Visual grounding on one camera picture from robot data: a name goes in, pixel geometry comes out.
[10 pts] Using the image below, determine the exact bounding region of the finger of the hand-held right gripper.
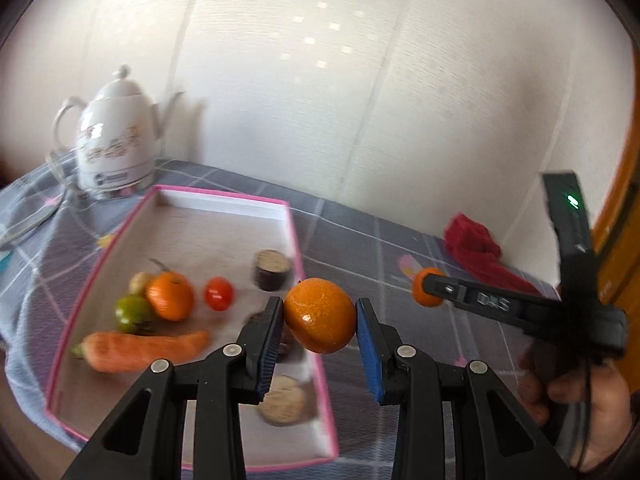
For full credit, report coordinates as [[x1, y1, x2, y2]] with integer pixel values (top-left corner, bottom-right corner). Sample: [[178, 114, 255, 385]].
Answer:
[[422, 272, 566, 333]]

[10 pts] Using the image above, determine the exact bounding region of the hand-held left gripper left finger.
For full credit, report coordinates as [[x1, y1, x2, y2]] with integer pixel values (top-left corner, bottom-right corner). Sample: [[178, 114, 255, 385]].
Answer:
[[62, 296, 286, 480]]

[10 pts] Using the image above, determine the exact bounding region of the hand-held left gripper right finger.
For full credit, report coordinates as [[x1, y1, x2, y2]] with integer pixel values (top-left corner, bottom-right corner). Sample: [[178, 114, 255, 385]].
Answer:
[[354, 297, 576, 480]]

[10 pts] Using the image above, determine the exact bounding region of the dark purple passion fruit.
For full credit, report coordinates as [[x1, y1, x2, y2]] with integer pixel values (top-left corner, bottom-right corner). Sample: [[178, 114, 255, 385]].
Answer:
[[247, 312, 306, 363]]

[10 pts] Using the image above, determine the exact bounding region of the beige round biscuit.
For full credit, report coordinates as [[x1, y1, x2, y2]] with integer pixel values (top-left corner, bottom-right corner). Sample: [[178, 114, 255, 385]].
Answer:
[[257, 374, 308, 427]]

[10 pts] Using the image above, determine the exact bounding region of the red tomato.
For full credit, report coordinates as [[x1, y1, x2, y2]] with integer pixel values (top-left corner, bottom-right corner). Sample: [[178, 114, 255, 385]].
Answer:
[[204, 277, 235, 312]]

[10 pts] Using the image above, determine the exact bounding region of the mandarin orange with black stem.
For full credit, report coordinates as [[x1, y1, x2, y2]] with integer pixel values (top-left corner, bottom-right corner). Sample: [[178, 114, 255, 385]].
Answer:
[[146, 258, 195, 322]]

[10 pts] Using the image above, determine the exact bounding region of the pink rimmed white box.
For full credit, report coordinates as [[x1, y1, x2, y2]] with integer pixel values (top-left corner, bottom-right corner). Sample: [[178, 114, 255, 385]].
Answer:
[[45, 185, 340, 471]]

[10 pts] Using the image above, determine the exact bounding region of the orange carrot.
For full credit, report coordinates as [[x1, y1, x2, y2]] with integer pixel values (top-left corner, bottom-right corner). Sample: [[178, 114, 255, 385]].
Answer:
[[70, 330, 211, 374]]

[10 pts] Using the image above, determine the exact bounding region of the green tomato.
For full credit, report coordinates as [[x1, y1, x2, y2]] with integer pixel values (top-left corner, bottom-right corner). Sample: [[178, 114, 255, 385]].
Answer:
[[115, 294, 156, 335]]

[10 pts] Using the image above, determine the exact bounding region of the person's right hand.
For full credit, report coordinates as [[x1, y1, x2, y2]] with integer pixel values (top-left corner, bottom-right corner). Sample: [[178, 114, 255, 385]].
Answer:
[[517, 347, 633, 471]]

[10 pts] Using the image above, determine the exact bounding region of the red fleece towel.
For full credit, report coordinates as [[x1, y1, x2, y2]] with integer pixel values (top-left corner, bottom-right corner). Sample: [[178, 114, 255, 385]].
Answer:
[[444, 213, 543, 296]]

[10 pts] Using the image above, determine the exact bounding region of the grey checked tablecloth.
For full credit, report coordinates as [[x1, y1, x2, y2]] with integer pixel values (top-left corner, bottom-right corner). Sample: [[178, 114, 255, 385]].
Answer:
[[0, 157, 576, 480]]

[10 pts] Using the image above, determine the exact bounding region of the white ceramic electric kettle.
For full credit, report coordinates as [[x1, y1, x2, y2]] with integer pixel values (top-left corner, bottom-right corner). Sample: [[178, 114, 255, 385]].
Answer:
[[52, 64, 186, 200]]

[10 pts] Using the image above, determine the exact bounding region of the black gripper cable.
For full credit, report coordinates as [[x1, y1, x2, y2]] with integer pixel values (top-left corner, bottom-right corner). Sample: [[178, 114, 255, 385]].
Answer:
[[570, 355, 598, 471]]

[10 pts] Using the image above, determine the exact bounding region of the white kettle power cable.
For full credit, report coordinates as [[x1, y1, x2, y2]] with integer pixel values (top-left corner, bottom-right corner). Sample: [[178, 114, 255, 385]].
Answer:
[[0, 152, 76, 251]]

